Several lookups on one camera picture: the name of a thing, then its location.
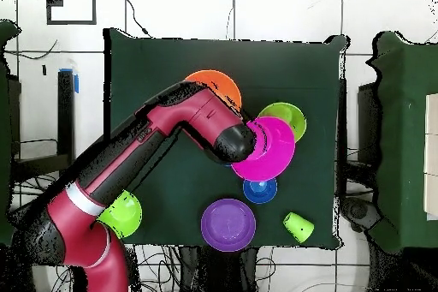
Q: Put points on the beige boxes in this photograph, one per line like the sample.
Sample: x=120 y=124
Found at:
x=432 y=155

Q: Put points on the black pedestal leg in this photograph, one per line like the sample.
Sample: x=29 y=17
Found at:
x=361 y=213

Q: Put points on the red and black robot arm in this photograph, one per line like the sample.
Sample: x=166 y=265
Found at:
x=191 y=114

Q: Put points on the green cloth side table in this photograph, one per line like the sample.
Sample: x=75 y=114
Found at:
x=400 y=134
x=4 y=134

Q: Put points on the black upright post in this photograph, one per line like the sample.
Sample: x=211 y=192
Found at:
x=65 y=110

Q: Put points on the pink plastic bowl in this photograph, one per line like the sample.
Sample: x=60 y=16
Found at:
x=273 y=148

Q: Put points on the dark green table cloth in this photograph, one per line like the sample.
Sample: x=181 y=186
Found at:
x=143 y=66

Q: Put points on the green plastic bowl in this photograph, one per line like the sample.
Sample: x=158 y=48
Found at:
x=294 y=117
x=125 y=215

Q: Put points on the purple plastic bowl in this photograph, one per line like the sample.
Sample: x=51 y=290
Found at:
x=228 y=225

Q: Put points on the dark blue plastic bowl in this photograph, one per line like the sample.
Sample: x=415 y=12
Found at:
x=260 y=192

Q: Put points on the orange plastic bowl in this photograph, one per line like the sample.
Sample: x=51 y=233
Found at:
x=222 y=83

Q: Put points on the green plastic cup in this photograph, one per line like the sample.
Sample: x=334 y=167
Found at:
x=299 y=227

